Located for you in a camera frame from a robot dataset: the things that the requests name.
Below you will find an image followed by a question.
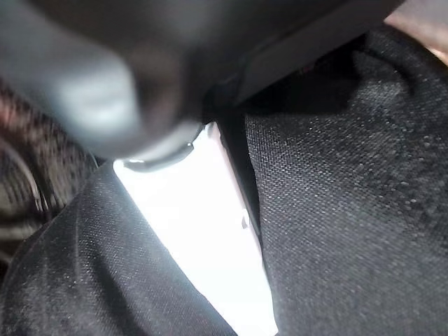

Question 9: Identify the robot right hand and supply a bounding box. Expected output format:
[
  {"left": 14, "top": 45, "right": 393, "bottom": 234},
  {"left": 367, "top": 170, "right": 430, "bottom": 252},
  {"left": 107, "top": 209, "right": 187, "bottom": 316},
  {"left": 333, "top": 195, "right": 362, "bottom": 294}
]
[{"left": 0, "top": 0, "right": 407, "bottom": 336}]

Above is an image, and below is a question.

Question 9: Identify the black garment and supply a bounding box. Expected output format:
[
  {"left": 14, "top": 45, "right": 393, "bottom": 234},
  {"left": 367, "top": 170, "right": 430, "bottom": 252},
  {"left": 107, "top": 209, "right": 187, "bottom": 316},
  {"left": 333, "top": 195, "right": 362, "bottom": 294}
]
[{"left": 0, "top": 24, "right": 448, "bottom": 336}]

